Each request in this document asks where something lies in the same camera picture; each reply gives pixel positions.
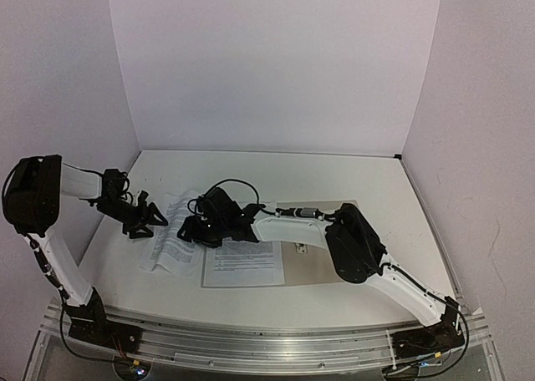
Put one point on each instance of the metal folder clip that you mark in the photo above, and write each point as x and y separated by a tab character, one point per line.
301	248

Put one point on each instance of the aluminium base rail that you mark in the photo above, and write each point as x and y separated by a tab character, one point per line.
218	349

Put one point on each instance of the beige file folder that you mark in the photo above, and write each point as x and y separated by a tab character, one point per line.
315	267

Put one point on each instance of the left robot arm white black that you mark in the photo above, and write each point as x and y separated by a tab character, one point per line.
31	204

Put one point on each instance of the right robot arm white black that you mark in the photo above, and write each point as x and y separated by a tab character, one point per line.
357	254

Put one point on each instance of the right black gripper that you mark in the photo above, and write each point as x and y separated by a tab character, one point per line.
192	233

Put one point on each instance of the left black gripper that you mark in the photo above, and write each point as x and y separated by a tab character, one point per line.
143	217

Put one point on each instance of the printed paper sheet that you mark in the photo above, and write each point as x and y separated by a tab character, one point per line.
241	264
165	249

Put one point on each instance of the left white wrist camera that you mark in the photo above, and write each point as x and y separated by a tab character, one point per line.
141	197

